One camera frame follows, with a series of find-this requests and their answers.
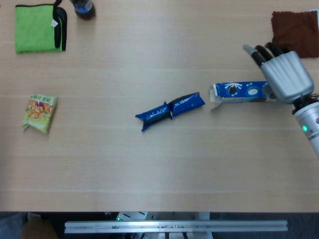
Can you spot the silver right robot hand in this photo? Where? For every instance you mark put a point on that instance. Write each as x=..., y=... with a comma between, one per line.
x=286, y=74

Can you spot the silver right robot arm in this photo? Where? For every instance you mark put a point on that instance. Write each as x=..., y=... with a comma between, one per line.
x=310, y=119

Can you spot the cola bottle blue cap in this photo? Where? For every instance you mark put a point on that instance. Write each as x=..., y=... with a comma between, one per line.
x=83, y=8

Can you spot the brown cloth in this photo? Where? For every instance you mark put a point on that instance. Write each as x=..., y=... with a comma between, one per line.
x=299, y=30

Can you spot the green snack packet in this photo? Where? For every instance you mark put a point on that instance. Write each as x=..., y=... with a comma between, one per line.
x=40, y=112

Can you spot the aluminium rail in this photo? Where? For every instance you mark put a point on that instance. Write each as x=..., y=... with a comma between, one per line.
x=174, y=226

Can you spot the green microfibre cloth black trim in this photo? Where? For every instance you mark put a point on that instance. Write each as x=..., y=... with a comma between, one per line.
x=33, y=30

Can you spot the blue cookie box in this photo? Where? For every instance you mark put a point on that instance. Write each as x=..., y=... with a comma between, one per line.
x=239, y=90

